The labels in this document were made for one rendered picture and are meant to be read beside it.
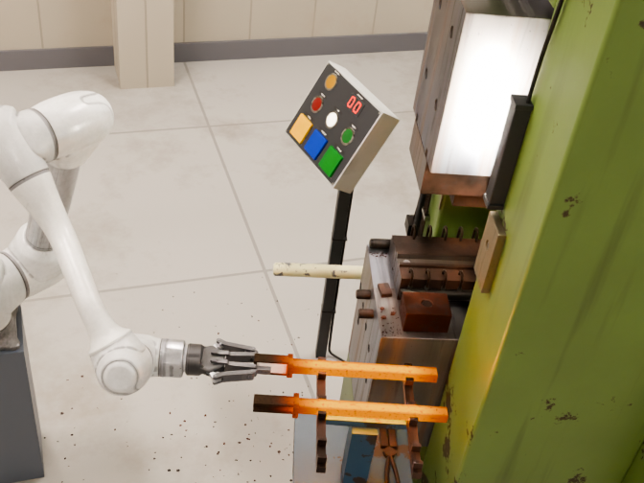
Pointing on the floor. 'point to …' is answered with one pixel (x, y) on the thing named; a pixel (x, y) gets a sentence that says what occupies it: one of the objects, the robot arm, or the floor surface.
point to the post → (332, 278)
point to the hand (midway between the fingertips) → (271, 364)
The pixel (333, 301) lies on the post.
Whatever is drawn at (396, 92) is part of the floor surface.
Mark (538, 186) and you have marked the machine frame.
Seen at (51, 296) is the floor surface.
